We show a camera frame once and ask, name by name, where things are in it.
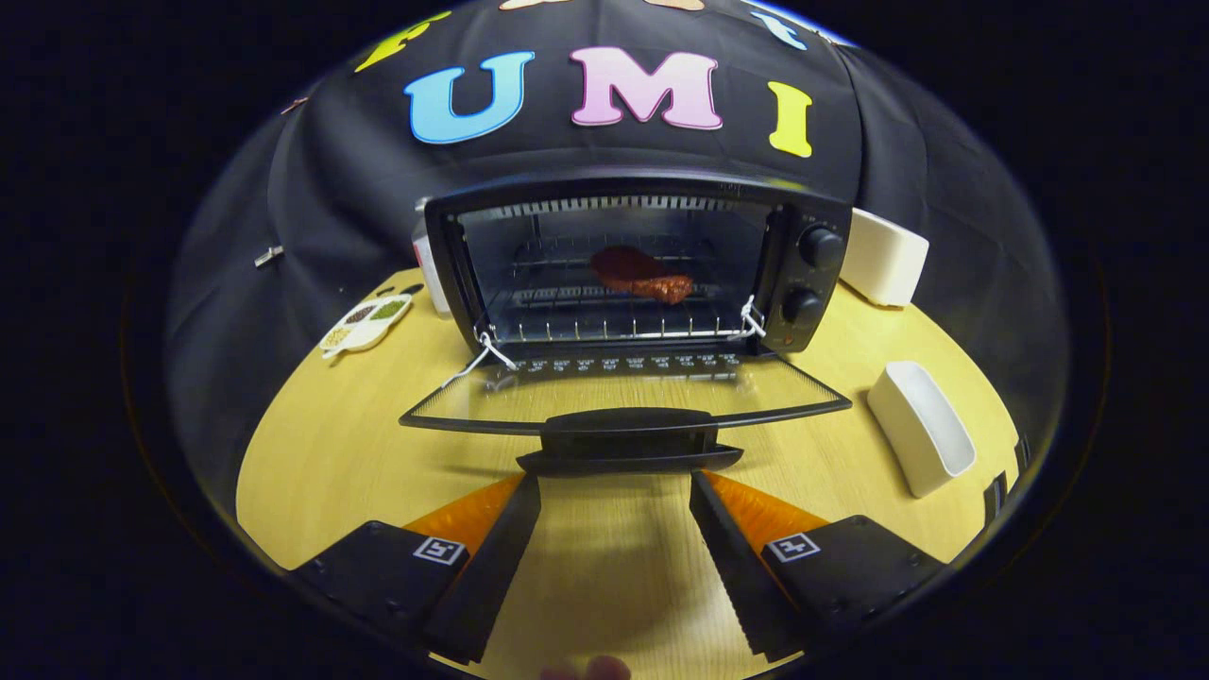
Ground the white plastic tray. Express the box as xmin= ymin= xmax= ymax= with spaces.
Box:
xmin=866 ymin=360 xmax=978 ymax=500

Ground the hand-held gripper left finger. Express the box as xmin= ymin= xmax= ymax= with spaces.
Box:
xmin=288 ymin=472 xmax=543 ymax=666

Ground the white divided spice dish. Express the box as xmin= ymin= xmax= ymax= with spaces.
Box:
xmin=318 ymin=293 xmax=415 ymax=361

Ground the red meat slice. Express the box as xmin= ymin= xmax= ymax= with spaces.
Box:
xmin=590 ymin=246 xmax=694 ymax=306

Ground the black toaster oven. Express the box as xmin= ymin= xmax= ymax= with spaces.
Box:
xmin=399 ymin=174 xmax=855 ymax=477

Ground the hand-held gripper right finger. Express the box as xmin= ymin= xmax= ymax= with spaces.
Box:
xmin=689 ymin=469 xmax=947 ymax=663

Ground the white bread toaster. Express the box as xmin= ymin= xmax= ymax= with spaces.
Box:
xmin=839 ymin=208 xmax=931 ymax=309

